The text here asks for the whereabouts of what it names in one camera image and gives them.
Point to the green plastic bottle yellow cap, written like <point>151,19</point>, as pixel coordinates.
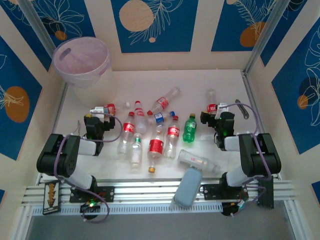
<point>190,130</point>

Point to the frosted white bottle red cap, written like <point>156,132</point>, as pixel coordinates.
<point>141,125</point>

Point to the large clear bottle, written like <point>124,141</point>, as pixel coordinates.
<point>197,160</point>

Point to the clear bottle blue label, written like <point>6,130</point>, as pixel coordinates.
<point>160,117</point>

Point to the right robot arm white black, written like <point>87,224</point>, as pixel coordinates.
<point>262,155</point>

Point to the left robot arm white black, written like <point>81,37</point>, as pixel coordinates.
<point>50,160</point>

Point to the white plastic bin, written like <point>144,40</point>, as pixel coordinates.
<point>100,92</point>

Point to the red-capped red-label clear bottle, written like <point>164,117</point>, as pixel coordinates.
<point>162,102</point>
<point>173,131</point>
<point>128,127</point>

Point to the grey metal bar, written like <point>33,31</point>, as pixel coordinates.
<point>242,108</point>

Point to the clear bottle green white label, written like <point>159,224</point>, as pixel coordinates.
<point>136,155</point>

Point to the orange-capped red-label clear bottle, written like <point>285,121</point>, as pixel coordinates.
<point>155,146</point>

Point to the light blue oval case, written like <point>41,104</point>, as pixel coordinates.
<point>187,187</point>

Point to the controller board green light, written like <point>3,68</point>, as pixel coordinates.
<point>228,211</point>
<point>90,206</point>

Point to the black extrusion block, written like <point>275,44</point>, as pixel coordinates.
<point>266,197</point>

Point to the black board yellow connectors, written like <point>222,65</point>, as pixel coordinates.
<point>47,210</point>

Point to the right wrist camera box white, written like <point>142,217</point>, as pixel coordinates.
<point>221,108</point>

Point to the aluminium table side rail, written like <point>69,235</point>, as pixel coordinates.
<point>250,90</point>
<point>62,100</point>

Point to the aluminium extrusion rail base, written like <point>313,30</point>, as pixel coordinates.
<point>150,190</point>

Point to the aluminium corner post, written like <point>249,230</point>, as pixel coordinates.
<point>265,37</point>
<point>37,22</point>

